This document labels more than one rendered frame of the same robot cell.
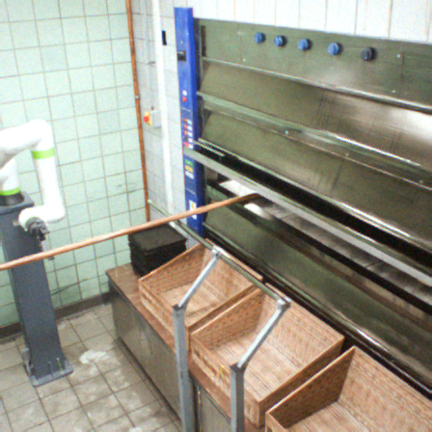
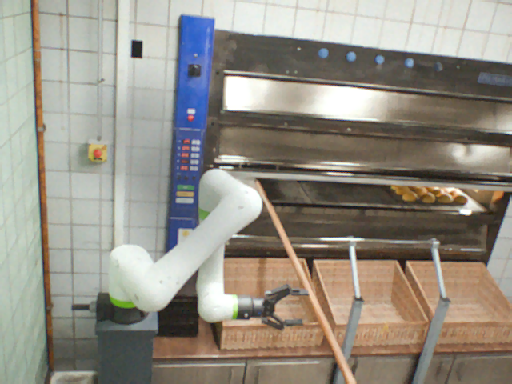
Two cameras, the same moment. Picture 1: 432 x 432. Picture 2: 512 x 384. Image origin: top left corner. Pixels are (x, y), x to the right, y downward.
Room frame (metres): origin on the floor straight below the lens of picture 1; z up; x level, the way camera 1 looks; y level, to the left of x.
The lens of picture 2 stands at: (1.85, 2.39, 2.28)
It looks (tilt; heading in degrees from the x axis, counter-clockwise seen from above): 22 degrees down; 288
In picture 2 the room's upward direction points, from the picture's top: 7 degrees clockwise
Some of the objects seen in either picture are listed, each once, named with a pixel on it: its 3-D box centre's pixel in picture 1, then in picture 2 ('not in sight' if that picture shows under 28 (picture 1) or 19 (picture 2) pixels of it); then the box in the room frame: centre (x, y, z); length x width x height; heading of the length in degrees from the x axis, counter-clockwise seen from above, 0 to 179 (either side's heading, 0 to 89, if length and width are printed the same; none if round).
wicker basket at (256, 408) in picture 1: (263, 348); (366, 300); (1.94, -0.19, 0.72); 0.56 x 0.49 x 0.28; 32
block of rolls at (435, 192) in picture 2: not in sight; (418, 182); (1.83, -1.09, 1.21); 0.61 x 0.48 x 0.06; 121
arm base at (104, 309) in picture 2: (8, 192); (111, 304); (2.72, 1.17, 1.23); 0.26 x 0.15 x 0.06; 32
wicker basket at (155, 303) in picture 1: (199, 289); (265, 300); (2.46, 0.12, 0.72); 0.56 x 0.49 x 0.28; 33
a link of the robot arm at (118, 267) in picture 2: (4, 175); (130, 275); (2.66, 1.15, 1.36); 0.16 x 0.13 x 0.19; 149
